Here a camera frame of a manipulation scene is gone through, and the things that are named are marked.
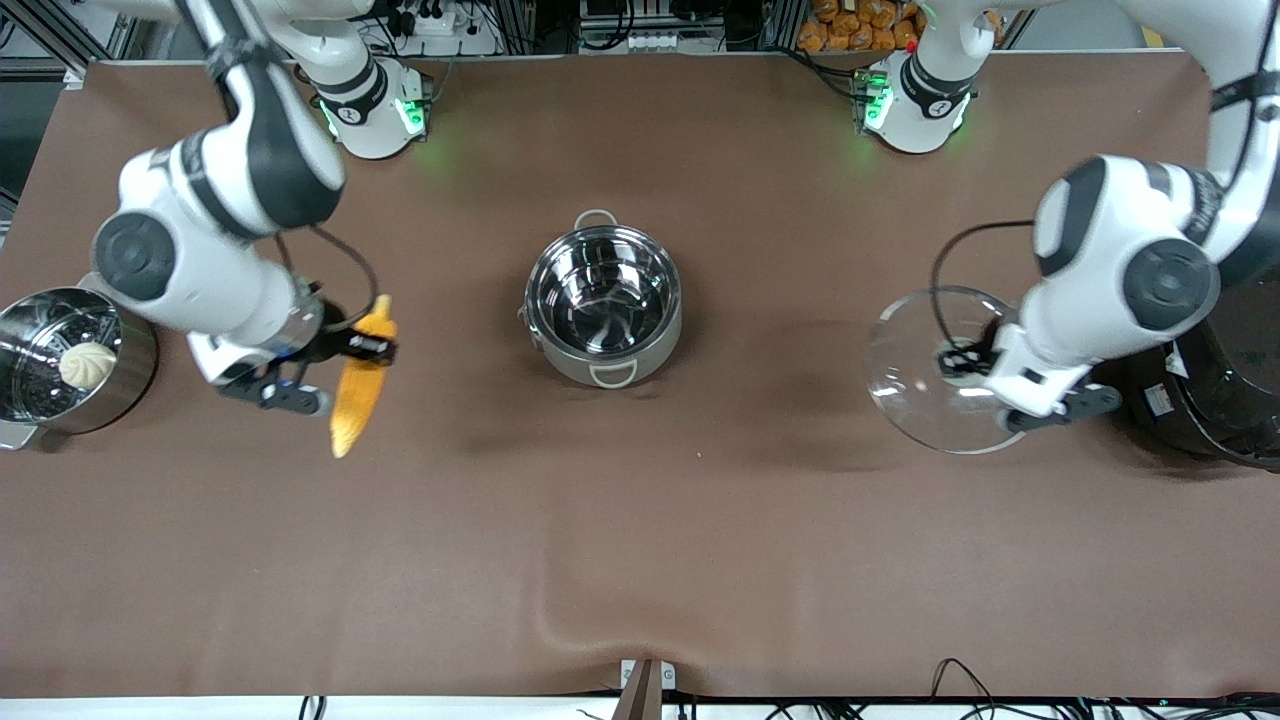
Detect yellow corn cob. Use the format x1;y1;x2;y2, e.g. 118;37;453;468
330;294;398;459

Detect glass lid with gold knob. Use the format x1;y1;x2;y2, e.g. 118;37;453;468
867;285;1033;456

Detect steel steamer pot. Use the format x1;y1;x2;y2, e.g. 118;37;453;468
0;288;159;451

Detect stainless steel pot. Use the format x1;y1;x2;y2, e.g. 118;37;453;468
517;209;685;389

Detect white steamed bun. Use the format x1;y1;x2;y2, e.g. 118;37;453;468
59;342;118;390

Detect black rice cooker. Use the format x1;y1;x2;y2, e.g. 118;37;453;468
1120;290;1280;471

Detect white power strip with plugs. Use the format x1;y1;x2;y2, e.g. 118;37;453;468
385;0;459;38

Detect bag of orange snacks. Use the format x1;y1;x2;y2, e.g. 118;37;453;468
797;0;923;54

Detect metal table clamp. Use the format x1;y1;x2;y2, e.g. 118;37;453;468
612;657;678;720

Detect black left camera cable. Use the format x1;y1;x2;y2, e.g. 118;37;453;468
929;219;1037;349

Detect black camera cable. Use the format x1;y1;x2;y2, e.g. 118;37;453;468
272;224;382;333
929;219;1037;349

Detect black right camera cable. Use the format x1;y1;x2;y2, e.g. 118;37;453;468
272;224;382;333

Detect black cable loop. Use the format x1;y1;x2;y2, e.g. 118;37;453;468
930;657;1004;706

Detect aluminium frame post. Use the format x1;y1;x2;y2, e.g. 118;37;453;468
20;0;136;86

